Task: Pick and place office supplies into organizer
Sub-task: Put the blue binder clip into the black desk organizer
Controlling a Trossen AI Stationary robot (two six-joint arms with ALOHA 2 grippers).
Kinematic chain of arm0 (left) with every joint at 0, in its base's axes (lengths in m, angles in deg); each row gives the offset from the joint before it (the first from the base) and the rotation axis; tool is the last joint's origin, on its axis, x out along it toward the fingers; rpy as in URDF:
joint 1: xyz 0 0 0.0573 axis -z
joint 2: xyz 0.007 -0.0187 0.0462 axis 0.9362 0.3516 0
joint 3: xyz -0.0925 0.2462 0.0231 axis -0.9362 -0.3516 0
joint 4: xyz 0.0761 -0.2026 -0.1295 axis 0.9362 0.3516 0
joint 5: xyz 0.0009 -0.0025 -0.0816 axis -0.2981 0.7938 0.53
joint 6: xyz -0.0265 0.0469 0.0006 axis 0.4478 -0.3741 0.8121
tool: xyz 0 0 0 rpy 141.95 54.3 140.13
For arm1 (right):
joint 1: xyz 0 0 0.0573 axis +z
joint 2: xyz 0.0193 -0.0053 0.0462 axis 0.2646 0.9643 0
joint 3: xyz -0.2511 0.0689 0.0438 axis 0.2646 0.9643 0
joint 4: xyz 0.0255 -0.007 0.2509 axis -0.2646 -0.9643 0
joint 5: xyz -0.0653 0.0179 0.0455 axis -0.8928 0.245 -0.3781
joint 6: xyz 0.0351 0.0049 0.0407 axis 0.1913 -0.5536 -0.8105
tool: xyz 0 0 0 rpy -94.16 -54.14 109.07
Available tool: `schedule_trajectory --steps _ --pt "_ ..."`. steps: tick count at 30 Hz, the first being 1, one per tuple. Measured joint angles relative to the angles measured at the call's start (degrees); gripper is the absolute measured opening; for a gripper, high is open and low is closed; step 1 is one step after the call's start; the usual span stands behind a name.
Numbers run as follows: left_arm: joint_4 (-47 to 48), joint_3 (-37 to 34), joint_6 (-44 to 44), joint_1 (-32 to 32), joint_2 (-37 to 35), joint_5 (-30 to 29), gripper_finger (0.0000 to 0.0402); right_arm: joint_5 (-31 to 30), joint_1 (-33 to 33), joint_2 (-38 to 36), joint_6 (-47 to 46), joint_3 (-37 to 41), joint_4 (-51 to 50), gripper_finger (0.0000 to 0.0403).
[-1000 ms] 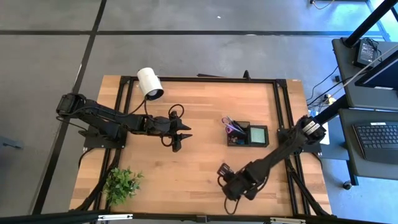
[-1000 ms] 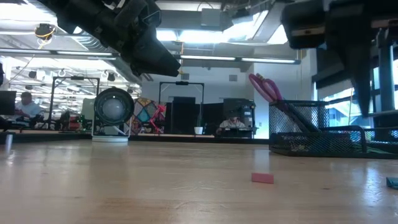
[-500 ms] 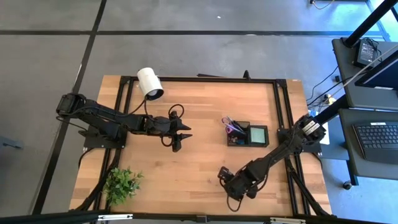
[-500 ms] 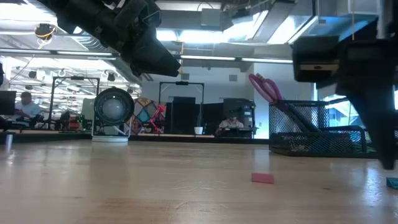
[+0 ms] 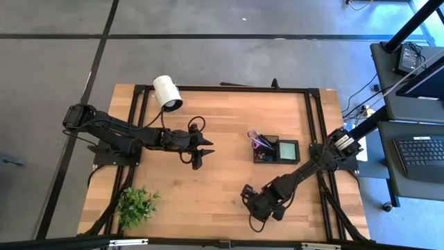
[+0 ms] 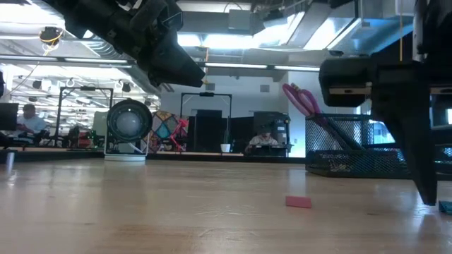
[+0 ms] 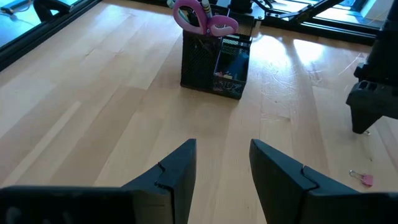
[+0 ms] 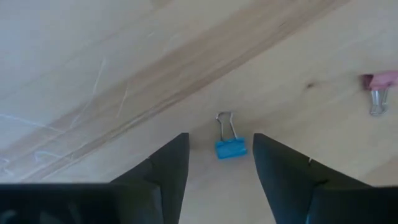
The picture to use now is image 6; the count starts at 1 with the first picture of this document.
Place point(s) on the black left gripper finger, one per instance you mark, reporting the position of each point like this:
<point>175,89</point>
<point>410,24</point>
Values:
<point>173,67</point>

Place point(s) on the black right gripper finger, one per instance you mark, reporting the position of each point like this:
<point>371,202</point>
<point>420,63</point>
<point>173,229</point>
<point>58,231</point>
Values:
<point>413,148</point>

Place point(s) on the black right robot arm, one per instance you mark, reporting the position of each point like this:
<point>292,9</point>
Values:
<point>438,28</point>

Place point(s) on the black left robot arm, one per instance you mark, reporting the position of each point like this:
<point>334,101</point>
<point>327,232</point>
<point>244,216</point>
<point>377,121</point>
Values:
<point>77,14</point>

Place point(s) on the black mesh desk organizer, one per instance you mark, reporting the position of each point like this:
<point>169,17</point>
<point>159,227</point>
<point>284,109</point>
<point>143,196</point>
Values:
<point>346,162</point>

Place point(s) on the colourful patchwork panel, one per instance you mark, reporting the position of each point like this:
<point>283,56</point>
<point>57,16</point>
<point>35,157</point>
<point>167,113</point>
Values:
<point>166,128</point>

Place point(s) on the white plant pot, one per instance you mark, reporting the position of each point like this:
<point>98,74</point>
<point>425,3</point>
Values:
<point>225,148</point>

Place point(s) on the person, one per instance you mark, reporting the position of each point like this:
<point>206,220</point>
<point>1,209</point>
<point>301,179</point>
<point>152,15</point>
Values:
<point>264,139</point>
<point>31,123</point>

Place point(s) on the black cabinet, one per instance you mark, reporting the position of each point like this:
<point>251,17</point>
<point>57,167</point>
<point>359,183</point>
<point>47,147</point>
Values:
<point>279,123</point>

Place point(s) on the small rectangular eraser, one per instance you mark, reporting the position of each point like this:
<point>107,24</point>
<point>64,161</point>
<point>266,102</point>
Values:
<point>298,202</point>

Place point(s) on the ceiling-hung black camera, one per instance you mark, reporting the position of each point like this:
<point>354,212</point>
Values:
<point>51,35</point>

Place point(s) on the black rig frame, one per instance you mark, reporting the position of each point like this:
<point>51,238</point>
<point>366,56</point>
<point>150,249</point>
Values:
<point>59,116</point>

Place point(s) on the black aluminium table frame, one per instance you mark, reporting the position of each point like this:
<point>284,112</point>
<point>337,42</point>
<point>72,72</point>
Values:
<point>53,155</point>

